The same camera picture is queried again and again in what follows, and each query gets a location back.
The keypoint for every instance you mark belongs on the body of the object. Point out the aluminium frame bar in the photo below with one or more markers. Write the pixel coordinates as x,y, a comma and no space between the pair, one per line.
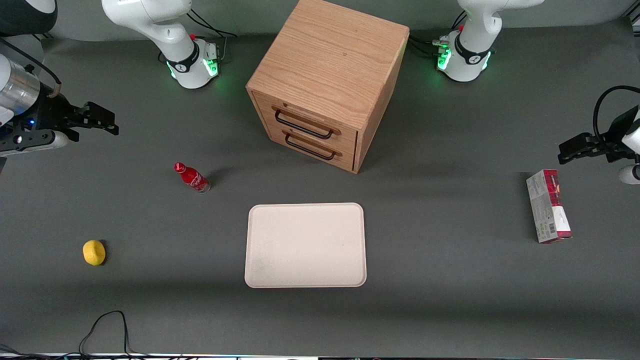
634,9

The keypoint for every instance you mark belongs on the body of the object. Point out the yellow lemon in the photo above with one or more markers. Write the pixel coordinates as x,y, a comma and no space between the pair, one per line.
94,252

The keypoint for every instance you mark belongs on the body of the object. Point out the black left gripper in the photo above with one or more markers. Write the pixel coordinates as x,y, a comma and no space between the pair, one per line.
616,133

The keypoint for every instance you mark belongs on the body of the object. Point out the dark grey table mat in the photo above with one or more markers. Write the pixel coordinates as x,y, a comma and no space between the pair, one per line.
450,300

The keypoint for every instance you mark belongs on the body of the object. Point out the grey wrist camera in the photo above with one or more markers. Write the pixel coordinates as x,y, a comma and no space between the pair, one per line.
631,175
35,143

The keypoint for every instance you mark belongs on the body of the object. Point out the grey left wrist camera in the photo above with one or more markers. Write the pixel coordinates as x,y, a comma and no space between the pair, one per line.
631,175

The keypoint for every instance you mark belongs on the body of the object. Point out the wooden drawer front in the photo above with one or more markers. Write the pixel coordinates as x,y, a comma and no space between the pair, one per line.
264,106
347,160

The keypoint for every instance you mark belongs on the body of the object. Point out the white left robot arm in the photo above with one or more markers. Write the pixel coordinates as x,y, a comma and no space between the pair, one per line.
470,55

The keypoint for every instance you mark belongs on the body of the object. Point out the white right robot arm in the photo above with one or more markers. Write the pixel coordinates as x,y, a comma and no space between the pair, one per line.
150,20

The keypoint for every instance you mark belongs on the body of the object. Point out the red cola bottle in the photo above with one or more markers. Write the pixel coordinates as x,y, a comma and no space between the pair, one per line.
192,177

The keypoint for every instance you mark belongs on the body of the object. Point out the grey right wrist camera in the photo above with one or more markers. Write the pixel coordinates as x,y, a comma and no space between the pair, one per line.
35,143

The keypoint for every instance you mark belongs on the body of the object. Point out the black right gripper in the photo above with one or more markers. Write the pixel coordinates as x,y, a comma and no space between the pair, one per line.
46,112

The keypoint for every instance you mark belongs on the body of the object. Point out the beige rectangular tray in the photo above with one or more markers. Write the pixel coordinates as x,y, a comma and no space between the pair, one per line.
305,245

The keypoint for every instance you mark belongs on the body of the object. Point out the wooden drawer cabinet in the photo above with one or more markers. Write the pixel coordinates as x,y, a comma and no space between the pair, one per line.
335,60

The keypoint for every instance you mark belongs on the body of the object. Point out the red plaid carton box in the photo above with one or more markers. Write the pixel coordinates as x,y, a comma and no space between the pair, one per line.
547,207

